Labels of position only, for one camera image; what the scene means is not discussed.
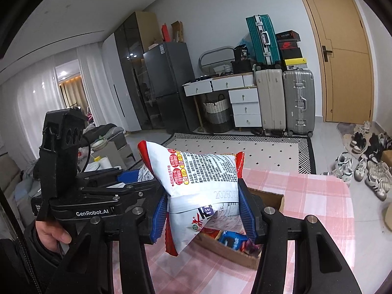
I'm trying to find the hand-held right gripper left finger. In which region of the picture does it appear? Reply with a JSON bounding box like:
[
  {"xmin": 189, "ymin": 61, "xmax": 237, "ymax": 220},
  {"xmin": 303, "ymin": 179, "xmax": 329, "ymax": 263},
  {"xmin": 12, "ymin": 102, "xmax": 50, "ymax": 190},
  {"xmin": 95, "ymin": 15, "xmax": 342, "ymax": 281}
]
[{"xmin": 53, "ymin": 194, "xmax": 170, "ymax": 294}]

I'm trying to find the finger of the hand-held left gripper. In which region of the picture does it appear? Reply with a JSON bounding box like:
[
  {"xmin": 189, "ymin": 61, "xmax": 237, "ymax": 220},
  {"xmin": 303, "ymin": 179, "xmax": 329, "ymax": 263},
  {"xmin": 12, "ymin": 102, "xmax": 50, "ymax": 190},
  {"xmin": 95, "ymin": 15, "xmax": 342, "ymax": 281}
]
[
  {"xmin": 76, "ymin": 169, "xmax": 147, "ymax": 188},
  {"xmin": 78, "ymin": 181, "xmax": 167, "ymax": 204}
]

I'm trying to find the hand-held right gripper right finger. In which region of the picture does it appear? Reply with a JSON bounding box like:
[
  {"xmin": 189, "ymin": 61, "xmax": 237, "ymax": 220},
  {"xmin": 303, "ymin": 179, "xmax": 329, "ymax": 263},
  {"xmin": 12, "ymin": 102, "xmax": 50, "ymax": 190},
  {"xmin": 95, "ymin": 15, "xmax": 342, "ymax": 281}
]
[{"xmin": 237, "ymin": 186, "xmax": 362, "ymax": 294}]

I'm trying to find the large white red chips bag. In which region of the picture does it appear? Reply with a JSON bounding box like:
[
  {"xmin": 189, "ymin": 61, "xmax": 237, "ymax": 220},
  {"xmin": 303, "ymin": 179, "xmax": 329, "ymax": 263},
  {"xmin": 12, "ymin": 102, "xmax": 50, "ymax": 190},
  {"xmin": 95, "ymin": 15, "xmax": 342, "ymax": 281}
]
[{"xmin": 137, "ymin": 140, "xmax": 248, "ymax": 257}]

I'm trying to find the person's left forearm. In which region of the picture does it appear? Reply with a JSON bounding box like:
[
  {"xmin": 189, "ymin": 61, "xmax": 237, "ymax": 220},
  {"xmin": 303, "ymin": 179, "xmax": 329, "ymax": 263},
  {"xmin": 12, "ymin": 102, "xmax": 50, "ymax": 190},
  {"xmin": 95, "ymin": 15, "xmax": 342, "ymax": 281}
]
[{"xmin": 0, "ymin": 230, "xmax": 66, "ymax": 294}]

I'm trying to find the person's left hand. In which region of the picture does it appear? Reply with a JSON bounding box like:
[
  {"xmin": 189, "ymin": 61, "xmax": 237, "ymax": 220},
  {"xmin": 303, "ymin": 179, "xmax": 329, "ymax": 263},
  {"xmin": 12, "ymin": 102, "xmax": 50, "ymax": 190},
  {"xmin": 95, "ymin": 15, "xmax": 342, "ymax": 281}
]
[{"xmin": 35, "ymin": 220, "xmax": 72, "ymax": 253}]

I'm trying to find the blue snack packet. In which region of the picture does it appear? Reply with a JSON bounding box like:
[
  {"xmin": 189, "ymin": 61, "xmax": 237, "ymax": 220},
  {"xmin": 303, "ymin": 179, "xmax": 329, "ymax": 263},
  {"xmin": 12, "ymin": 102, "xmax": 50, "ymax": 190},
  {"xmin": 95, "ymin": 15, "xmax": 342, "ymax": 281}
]
[{"xmin": 218, "ymin": 230, "xmax": 249, "ymax": 251}]

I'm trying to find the grey sofa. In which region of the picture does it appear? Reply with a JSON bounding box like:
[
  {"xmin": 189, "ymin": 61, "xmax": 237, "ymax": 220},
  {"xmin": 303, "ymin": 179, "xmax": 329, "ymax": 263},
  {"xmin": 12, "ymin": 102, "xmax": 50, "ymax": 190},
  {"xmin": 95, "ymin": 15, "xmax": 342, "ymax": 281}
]
[{"xmin": 6, "ymin": 156, "xmax": 42, "ymax": 221}]

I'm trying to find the black white patterned rug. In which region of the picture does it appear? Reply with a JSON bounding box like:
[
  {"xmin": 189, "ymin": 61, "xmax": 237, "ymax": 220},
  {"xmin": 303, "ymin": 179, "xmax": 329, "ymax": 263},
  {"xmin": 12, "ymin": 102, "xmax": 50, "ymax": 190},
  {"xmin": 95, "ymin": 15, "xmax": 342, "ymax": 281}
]
[{"xmin": 161, "ymin": 132, "xmax": 317, "ymax": 175}]

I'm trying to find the white sheer curtain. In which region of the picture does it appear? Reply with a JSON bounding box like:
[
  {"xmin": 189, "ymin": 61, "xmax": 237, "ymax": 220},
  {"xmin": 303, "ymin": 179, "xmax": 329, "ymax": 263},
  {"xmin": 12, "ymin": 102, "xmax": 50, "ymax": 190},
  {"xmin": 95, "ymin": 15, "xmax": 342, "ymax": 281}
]
[
  {"xmin": 76, "ymin": 44, "xmax": 106, "ymax": 126},
  {"xmin": 0, "ymin": 76, "xmax": 62, "ymax": 166}
]

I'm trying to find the pink checked tablecloth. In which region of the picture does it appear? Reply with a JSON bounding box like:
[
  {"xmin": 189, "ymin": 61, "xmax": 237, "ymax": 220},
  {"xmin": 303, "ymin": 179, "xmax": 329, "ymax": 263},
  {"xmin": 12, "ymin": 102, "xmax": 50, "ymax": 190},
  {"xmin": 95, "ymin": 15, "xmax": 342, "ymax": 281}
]
[{"xmin": 112, "ymin": 167, "xmax": 356, "ymax": 294}]

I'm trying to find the white drawer desk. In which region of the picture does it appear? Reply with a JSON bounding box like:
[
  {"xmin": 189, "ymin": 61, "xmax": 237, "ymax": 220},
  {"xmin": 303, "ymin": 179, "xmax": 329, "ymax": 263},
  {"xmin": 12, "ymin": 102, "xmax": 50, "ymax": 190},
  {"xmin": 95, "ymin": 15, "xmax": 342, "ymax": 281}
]
[{"xmin": 183, "ymin": 73, "xmax": 263, "ymax": 129}]

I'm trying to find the woven laundry basket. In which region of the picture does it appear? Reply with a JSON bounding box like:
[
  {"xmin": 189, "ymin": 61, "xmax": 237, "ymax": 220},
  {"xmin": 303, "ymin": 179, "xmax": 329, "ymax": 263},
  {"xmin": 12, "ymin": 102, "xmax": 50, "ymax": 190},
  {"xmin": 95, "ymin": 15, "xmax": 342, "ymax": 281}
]
[{"xmin": 203, "ymin": 94, "xmax": 233, "ymax": 134}]

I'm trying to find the grey refrigerator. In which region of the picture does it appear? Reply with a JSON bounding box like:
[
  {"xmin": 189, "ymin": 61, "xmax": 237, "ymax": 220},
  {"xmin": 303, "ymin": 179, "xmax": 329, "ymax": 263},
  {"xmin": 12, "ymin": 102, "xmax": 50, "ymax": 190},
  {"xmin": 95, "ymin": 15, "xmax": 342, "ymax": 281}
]
[{"xmin": 143, "ymin": 41, "xmax": 201, "ymax": 134}]

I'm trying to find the dark glass cabinet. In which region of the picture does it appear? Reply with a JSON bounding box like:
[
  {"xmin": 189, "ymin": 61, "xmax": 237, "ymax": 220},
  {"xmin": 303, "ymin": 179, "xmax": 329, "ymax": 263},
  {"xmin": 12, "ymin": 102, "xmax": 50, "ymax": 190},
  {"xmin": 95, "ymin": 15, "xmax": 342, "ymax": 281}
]
[{"xmin": 113, "ymin": 12, "xmax": 160, "ymax": 131}]

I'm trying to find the beige suitcase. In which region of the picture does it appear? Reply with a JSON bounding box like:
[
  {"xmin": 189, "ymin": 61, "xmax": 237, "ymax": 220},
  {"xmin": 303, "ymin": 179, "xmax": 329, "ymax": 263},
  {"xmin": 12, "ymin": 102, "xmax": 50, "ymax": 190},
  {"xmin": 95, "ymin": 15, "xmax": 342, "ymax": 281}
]
[{"xmin": 254, "ymin": 67, "xmax": 287, "ymax": 135}]

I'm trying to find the silver suitcase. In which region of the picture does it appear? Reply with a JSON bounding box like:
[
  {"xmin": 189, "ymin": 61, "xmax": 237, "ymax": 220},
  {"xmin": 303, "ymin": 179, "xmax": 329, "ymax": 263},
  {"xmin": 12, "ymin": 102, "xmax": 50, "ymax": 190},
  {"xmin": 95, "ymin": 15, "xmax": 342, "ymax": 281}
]
[{"xmin": 282, "ymin": 69, "xmax": 316, "ymax": 138}]

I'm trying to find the grey floor mat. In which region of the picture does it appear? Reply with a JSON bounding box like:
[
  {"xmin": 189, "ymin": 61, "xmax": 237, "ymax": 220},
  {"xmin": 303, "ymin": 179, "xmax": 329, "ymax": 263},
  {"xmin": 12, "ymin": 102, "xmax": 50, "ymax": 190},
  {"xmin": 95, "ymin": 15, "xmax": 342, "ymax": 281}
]
[{"xmin": 336, "ymin": 122, "xmax": 365, "ymax": 143}]

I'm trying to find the scattered loose sneakers group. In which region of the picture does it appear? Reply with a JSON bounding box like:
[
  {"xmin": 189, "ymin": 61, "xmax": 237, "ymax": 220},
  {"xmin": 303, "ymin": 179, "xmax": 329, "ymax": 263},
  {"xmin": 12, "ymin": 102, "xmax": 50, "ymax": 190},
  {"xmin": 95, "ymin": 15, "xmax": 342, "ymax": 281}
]
[{"xmin": 332, "ymin": 120, "xmax": 392, "ymax": 202}]

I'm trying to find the oval framed mirror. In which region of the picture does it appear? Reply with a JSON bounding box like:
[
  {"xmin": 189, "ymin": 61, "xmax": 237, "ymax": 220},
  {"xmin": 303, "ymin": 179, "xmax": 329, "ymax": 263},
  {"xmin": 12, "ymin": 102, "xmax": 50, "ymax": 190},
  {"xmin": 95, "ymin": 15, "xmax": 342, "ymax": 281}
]
[{"xmin": 198, "ymin": 46, "xmax": 235, "ymax": 69}]

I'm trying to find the slim brown cardboard box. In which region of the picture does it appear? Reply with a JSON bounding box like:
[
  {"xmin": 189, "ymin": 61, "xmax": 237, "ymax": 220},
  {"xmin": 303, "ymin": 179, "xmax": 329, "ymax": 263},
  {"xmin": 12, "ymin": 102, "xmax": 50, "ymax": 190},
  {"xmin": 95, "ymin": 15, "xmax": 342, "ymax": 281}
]
[{"xmin": 171, "ymin": 21, "xmax": 184, "ymax": 43}]

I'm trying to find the yellow black shoebox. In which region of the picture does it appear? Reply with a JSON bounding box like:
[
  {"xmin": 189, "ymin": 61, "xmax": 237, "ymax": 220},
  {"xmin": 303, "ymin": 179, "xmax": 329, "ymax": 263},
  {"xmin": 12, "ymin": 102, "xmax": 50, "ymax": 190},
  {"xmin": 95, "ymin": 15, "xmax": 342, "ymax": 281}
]
[{"xmin": 283, "ymin": 58, "xmax": 308, "ymax": 71}]

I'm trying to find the black carton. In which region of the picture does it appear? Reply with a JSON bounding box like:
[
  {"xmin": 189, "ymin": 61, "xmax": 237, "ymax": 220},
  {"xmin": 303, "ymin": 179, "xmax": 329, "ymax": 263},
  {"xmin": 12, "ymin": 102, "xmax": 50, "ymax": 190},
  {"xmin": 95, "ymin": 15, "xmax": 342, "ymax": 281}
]
[{"xmin": 233, "ymin": 45, "xmax": 249, "ymax": 62}]

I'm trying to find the wooden door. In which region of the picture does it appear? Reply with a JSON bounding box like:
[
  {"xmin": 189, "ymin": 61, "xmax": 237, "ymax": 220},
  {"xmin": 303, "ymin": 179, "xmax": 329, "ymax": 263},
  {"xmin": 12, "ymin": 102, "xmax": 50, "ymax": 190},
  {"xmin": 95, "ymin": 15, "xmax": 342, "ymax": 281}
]
[{"xmin": 291, "ymin": 0, "xmax": 375, "ymax": 123}]

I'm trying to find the teal suitcase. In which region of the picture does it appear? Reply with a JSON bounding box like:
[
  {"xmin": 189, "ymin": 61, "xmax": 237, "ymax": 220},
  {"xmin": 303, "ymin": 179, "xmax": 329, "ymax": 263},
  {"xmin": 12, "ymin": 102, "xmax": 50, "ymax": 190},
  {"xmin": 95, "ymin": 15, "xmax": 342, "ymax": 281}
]
[{"xmin": 245, "ymin": 15, "xmax": 282, "ymax": 66}]

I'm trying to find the blue plastic bag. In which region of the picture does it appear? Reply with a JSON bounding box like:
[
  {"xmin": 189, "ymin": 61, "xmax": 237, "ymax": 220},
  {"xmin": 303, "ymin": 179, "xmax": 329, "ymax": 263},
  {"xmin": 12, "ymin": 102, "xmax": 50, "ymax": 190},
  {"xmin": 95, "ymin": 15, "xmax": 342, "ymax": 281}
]
[{"xmin": 239, "ymin": 34, "xmax": 253, "ymax": 57}]

